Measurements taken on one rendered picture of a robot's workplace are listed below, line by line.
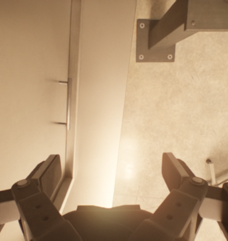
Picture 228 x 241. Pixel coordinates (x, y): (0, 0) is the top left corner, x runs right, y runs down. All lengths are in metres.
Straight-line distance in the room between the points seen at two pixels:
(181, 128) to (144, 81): 0.52
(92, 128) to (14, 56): 0.41
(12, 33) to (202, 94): 1.45
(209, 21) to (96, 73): 0.35
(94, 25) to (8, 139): 0.45
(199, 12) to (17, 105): 0.47
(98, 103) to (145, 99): 0.86
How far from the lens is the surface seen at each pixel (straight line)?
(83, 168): 0.71
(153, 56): 1.43
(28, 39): 0.35
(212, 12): 0.57
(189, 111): 1.56
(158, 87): 1.45
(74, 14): 0.61
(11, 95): 0.30
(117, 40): 0.61
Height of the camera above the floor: 1.40
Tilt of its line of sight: 75 degrees down
